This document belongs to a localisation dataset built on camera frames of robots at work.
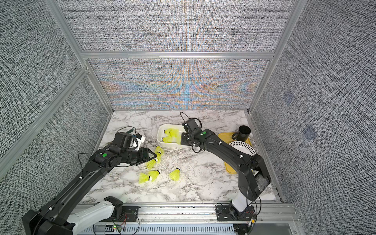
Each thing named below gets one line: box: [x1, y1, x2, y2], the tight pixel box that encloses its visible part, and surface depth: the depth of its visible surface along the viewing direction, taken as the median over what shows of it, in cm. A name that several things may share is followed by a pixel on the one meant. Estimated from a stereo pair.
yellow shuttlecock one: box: [164, 127, 179, 138], surface depth 107 cm
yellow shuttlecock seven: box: [169, 167, 181, 182], surface depth 87 cm
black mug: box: [232, 125, 252, 142], surface depth 99 cm
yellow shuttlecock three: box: [154, 144, 165, 156], surface depth 99 cm
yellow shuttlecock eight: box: [138, 169, 161, 184], surface depth 85 cm
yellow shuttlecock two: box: [161, 135, 182, 145], surface depth 102 cm
